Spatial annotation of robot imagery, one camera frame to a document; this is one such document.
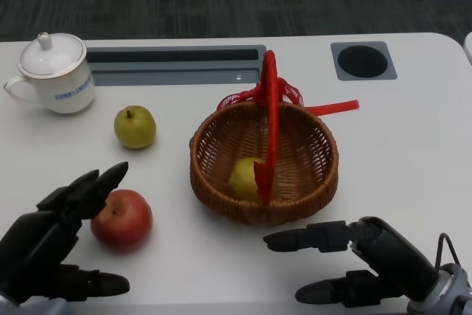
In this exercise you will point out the white neighbouring table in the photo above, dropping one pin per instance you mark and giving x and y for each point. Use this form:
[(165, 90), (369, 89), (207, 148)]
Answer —
[(469, 47)]

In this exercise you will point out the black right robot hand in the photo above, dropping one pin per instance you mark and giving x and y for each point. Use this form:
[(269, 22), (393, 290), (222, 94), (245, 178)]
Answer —
[(394, 256)]

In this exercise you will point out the green pear with stem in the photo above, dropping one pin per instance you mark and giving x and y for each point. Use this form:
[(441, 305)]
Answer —
[(135, 127)]

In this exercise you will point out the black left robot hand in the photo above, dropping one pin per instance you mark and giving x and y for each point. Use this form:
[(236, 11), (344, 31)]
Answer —
[(33, 245)]

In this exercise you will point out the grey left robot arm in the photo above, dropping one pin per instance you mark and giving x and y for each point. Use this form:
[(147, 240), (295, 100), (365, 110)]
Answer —
[(44, 307)]

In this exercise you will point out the white mug lid with knob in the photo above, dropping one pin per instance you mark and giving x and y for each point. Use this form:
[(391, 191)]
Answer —
[(51, 57)]

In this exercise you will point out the yellow-green pear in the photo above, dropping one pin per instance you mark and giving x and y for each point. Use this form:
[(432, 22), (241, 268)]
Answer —
[(242, 180)]

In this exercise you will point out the white ceramic mug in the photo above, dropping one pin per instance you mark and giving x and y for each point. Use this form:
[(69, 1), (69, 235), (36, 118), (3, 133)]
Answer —
[(70, 93)]

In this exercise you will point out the red apple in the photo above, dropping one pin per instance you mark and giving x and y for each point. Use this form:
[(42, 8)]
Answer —
[(125, 223)]

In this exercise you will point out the red printed ribbon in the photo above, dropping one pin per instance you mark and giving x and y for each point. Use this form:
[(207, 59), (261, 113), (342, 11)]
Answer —
[(333, 107)]

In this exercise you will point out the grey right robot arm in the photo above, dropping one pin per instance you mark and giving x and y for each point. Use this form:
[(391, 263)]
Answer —
[(451, 293)]

